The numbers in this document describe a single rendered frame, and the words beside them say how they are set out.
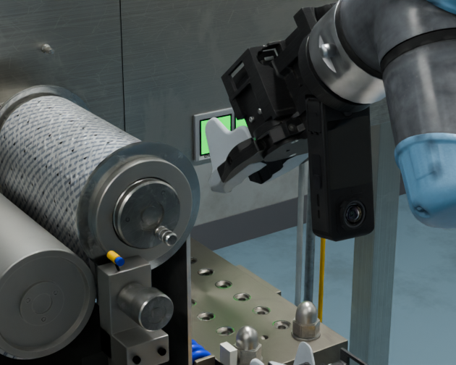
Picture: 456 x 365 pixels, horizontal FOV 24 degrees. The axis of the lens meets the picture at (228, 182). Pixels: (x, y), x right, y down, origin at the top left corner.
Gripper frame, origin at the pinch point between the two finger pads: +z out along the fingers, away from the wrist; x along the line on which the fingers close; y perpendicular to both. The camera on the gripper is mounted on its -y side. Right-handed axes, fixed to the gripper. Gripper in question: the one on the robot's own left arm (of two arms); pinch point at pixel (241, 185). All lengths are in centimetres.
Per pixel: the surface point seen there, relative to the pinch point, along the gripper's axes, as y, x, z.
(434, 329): -13, -171, 192
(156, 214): 3.5, 0.1, 17.1
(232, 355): -11.8, -9.6, 30.4
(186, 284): -2.9, -5.0, 26.0
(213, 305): -3.9, -16.3, 42.5
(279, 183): 61, -175, 249
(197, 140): 20, -26, 47
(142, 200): 4.9, 1.7, 15.9
